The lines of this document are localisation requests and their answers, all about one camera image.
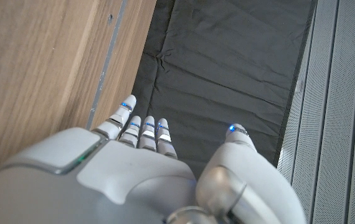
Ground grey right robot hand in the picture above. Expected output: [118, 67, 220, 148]
[0, 94, 308, 224]

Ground grey tape outline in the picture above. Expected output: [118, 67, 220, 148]
[85, 0, 129, 131]

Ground black fabric mat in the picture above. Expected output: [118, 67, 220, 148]
[130, 0, 318, 181]

